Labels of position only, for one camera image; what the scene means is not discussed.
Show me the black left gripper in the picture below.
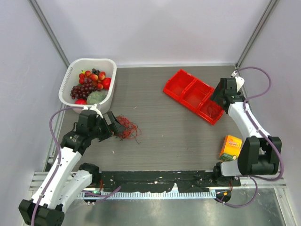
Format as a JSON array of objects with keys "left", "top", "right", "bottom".
[{"left": 89, "top": 111, "right": 125, "bottom": 141}]

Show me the wire bundle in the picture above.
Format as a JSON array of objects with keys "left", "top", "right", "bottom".
[{"left": 112, "top": 114, "right": 143, "bottom": 145}]

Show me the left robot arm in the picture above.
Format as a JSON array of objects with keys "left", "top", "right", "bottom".
[{"left": 18, "top": 108, "right": 125, "bottom": 226}]

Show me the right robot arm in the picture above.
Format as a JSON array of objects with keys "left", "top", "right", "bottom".
[{"left": 210, "top": 77, "right": 284, "bottom": 186}]

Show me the red compartment tray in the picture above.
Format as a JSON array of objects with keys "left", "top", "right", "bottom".
[{"left": 163, "top": 69, "right": 224, "bottom": 125}]

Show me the green melon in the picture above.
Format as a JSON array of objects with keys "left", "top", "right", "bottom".
[{"left": 87, "top": 91, "right": 106, "bottom": 105}]

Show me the red tomato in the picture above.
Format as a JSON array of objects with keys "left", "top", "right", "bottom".
[{"left": 75, "top": 99, "right": 87, "bottom": 105}]

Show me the red apple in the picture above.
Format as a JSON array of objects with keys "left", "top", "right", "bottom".
[{"left": 102, "top": 77, "right": 111, "bottom": 90}]

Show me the purple grape bunch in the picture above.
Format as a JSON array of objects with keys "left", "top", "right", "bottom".
[{"left": 70, "top": 78, "right": 97, "bottom": 99}]

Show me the orange yellow carton box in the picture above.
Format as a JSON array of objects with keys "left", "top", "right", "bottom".
[{"left": 219, "top": 135, "right": 242, "bottom": 161}]

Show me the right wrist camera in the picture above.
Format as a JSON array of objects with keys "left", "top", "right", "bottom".
[{"left": 231, "top": 71, "right": 245, "bottom": 92}]

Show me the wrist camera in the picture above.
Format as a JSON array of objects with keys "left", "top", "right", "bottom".
[
  {"left": 83, "top": 104, "right": 103, "bottom": 119},
  {"left": 231, "top": 71, "right": 245, "bottom": 92}
]

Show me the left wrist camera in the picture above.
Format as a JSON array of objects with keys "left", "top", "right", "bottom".
[{"left": 83, "top": 104, "right": 103, "bottom": 119}]

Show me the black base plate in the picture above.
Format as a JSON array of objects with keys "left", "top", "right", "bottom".
[{"left": 101, "top": 170, "right": 241, "bottom": 193}]

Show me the white cable duct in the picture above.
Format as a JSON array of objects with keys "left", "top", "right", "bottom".
[{"left": 79, "top": 191, "right": 217, "bottom": 200}]

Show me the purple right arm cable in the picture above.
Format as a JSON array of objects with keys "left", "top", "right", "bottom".
[{"left": 215, "top": 66, "right": 285, "bottom": 208}]

